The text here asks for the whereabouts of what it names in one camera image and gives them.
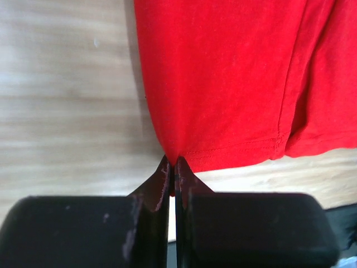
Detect red t shirt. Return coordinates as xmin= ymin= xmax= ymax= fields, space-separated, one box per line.
xmin=133 ymin=0 xmax=357 ymax=196

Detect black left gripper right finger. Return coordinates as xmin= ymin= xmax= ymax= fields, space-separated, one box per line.
xmin=175 ymin=157 xmax=340 ymax=267

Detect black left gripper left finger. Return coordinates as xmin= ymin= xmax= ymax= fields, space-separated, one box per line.
xmin=1 ymin=158 xmax=171 ymax=267

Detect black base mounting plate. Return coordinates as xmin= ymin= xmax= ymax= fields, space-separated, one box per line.
xmin=325 ymin=203 xmax=357 ymax=259

